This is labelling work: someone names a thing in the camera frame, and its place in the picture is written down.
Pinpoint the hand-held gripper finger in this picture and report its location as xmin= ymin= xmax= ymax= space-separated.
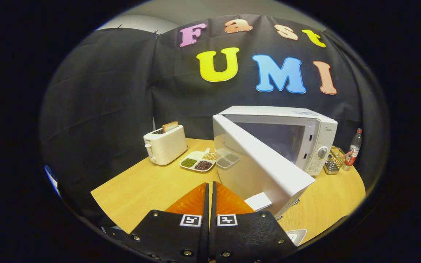
xmin=129 ymin=182 xmax=210 ymax=263
xmin=210 ymin=181 xmax=299 ymax=263

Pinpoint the white divided bean dish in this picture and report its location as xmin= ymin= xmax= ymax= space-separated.
xmin=179 ymin=148 xmax=218 ymax=172

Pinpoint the white toaster oven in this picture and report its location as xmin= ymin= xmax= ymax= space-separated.
xmin=212 ymin=106 xmax=338 ymax=220

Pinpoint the small white ridged tray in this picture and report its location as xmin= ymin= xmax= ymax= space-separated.
xmin=285 ymin=229 xmax=308 ymax=246

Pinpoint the metal wire basket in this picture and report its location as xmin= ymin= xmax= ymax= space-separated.
xmin=324 ymin=147 xmax=346 ymax=175

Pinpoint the clear plastic water bottle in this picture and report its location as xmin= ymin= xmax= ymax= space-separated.
xmin=343 ymin=128 xmax=363 ymax=171

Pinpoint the white bread toaster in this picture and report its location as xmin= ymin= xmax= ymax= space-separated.
xmin=143 ymin=125 xmax=188 ymax=166

